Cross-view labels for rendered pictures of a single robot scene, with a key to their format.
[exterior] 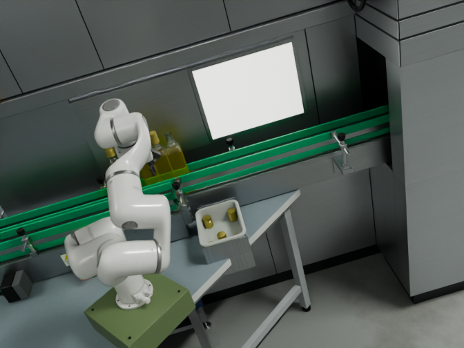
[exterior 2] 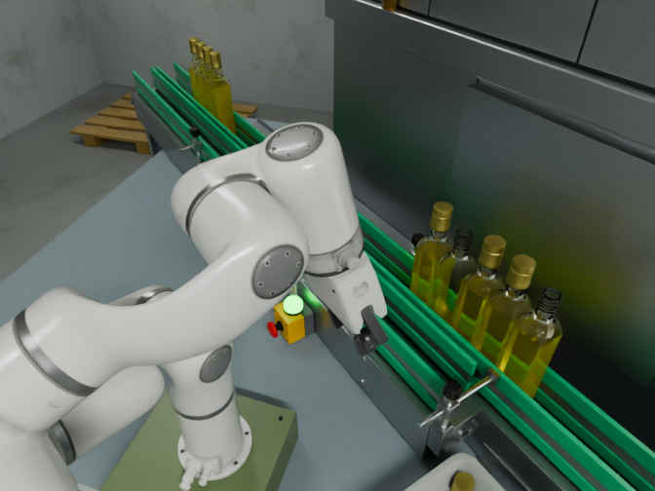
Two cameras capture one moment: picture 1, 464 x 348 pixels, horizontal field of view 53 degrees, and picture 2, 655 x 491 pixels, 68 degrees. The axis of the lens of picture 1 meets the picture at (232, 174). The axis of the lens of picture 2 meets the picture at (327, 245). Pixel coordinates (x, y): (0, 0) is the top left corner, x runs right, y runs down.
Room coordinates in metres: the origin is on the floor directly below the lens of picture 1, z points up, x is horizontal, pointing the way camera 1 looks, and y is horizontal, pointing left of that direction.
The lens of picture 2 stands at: (1.06, -0.06, 1.65)
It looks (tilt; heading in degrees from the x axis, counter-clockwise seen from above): 39 degrees down; 57
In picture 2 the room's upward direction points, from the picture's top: straight up
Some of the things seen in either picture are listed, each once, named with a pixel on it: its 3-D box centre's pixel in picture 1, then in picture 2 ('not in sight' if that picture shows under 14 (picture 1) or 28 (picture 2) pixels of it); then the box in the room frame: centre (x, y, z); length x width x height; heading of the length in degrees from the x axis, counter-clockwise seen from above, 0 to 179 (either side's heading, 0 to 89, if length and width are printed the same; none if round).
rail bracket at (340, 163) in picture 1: (342, 156); not in sight; (1.49, -0.43, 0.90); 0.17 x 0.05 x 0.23; 0
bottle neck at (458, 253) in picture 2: not in sight; (462, 244); (1.62, 0.37, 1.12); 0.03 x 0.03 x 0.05
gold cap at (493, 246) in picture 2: not in sight; (492, 251); (1.62, 0.31, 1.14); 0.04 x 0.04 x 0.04
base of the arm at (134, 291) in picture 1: (130, 279); (206, 428); (1.13, 0.41, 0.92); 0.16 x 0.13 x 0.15; 45
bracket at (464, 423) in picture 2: (186, 210); (455, 428); (1.51, 0.21, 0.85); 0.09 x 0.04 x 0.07; 0
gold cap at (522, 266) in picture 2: (152, 137); (520, 271); (1.62, 0.25, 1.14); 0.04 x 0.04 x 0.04
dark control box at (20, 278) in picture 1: (16, 286); not in sight; (1.42, 0.92, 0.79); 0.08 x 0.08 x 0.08; 0
